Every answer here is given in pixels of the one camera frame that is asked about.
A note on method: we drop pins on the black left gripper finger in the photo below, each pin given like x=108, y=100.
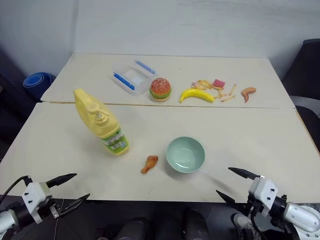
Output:
x=73, y=205
x=61, y=180

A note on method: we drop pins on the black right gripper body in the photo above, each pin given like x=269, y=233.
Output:
x=253, y=206

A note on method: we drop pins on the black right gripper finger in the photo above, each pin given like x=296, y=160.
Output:
x=243, y=173
x=231, y=200

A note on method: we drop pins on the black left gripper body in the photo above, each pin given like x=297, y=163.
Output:
x=50, y=193

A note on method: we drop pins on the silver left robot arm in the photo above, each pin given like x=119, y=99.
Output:
x=10, y=218

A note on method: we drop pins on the light green bowl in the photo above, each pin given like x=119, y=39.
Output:
x=185, y=156

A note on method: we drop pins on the yellow squeeze bottle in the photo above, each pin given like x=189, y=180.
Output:
x=105, y=125

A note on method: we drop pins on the white shoe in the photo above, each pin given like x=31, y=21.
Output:
x=242, y=221

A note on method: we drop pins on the long toy french fry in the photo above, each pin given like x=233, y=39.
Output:
x=232, y=89
x=228, y=98

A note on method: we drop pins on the short toy french fry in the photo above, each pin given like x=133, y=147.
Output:
x=220, y=95

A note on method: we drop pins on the toy fried chicken drumstick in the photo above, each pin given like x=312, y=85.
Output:
x=149, y=163

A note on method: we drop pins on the yellow toy banana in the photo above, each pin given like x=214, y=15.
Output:
x=197, y=95

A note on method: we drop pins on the pink toy block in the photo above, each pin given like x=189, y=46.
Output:
x=219, y=83

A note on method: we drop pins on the dark furniture piece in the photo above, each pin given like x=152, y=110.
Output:
x=12, y=100

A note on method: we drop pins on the toy french fry pile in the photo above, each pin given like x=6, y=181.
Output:
x=205, y=84

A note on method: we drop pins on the blue rolled mat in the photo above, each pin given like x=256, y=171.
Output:
x=37, y=82

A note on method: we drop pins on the sprinkled toy donut piece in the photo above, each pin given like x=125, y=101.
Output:
x=194, y=84

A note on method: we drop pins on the toy hamburger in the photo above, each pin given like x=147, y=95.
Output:
x=160, y=90

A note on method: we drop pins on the black office chair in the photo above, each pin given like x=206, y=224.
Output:
x=306, y=72

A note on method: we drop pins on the clear container with blue clips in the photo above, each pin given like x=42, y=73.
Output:
x=132, y=78

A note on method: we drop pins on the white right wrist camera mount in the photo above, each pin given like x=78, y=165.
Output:
x=262, y=191

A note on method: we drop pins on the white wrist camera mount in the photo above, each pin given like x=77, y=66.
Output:
x=32, y=197
x=262, y=191

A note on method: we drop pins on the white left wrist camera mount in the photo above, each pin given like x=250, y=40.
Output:
x=32, y=197

